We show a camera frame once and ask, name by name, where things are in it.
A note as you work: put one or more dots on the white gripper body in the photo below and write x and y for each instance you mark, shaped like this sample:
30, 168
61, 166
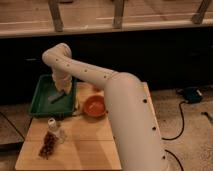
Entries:
63, 84

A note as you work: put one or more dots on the blue-grey sponge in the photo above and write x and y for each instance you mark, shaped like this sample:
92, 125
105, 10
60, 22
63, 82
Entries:
55, 97

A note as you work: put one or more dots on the green plastic tray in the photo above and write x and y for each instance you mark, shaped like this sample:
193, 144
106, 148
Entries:
42, 106

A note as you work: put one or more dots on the red grape bunch toy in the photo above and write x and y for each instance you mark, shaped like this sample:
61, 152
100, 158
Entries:
48, 145

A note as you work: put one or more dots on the small orange fruit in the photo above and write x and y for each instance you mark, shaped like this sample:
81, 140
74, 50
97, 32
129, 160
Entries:
96, 89

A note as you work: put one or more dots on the clear plastic bottle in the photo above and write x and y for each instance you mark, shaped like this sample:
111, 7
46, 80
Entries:
55, 128

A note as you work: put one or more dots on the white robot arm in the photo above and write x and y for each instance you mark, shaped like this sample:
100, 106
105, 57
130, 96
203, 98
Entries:
131, 115

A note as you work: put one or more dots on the wooden table board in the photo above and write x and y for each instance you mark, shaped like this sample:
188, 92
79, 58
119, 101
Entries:
91, 145

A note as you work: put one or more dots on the dark power adapter box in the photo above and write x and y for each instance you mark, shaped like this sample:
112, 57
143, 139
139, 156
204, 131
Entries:
191, 94

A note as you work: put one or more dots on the orange plastic bowl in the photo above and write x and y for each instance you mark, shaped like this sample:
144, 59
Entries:
94, 106

